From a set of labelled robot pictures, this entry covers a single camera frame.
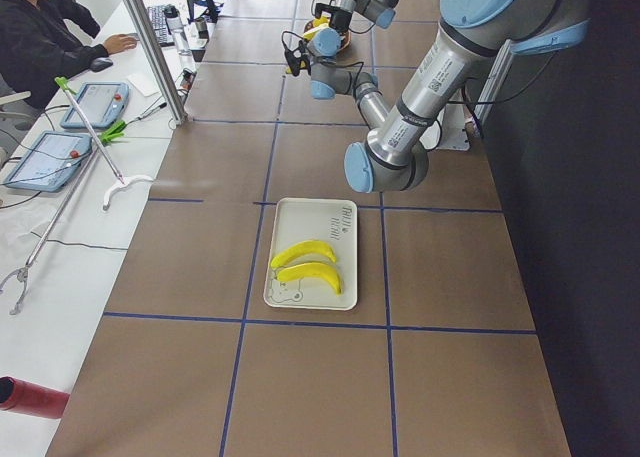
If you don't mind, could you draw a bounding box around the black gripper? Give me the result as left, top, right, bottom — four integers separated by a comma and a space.
284, 40, 311, 75
314, 0, 352, 33

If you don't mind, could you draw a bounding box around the yellow banana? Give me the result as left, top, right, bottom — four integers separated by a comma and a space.
302, 16, 329, 41
298, 54, 311, 74

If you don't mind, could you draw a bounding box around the yellow banana moved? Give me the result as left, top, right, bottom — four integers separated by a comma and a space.
276, 262, 342, 295
270, 240, 337, 269

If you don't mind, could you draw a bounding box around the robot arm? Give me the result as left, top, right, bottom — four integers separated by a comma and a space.
312, 0, 399, 33
284, 0, 589, 193

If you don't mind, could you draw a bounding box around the brown wicker basket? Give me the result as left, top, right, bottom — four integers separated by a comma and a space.
304, 26, 351, 55

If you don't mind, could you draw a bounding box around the clear water bottle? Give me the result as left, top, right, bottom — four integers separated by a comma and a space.
163, 5, 192, 56

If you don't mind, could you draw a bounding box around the black keyboard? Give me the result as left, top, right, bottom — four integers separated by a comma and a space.
147, 5, 174, 47

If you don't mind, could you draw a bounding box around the white rectangular bear tray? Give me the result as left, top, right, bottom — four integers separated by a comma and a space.
263, 197, 358, 311

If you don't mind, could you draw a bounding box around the teach pendant far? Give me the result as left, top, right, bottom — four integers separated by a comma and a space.
70, 82, 130, 130

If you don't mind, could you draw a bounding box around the teach pendant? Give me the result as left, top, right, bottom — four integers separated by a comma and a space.
3, 131, 92, 192
70, 82, 130, 130

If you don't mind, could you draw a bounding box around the long metal grabber tool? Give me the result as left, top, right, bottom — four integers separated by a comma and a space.
54, 77, 154, 211

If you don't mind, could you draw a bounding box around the seated person in black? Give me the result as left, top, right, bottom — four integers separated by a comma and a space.
1, 0, 137, 109

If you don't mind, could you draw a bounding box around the teach pendant near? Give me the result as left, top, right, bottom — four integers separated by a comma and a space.
3, 131, 92, 192

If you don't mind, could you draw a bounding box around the red fire extinguisher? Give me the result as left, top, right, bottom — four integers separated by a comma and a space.
1, 376, 70, 419

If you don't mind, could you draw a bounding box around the black braided cable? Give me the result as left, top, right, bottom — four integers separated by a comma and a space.
280, 29, 366, 73

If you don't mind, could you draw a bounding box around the aluminium frame post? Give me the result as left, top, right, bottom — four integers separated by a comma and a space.
122, 0, 187, 127

